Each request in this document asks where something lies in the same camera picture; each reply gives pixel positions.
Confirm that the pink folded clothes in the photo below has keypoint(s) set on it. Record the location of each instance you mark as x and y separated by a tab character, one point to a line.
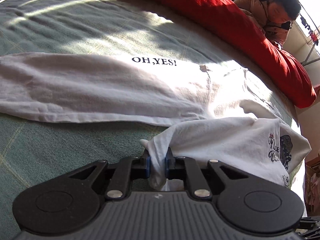
313	190

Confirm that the white t-shirt with black lettering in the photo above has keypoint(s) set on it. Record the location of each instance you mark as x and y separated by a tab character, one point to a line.
100	87

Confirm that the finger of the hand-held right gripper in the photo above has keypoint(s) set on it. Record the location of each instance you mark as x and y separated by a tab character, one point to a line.
311	223

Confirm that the green plaid bed sheet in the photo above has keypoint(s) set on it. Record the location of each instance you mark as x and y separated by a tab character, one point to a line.
62	25

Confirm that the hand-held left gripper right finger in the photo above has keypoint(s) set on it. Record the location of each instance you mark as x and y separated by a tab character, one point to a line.
167	170

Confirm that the dark socks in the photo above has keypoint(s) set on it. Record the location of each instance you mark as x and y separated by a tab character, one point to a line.
305	22

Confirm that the metal drying rack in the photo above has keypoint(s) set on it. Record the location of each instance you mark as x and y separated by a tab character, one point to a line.
311	55

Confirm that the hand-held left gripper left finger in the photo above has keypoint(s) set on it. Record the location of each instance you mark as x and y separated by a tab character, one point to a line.
147	167

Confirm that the red sock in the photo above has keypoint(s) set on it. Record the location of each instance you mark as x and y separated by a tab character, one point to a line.
313	37

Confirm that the red quilt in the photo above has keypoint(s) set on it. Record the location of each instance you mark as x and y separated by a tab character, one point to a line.
237	17

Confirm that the white t-shirt with girl print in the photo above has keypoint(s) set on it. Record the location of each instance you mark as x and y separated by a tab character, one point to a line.
225	142

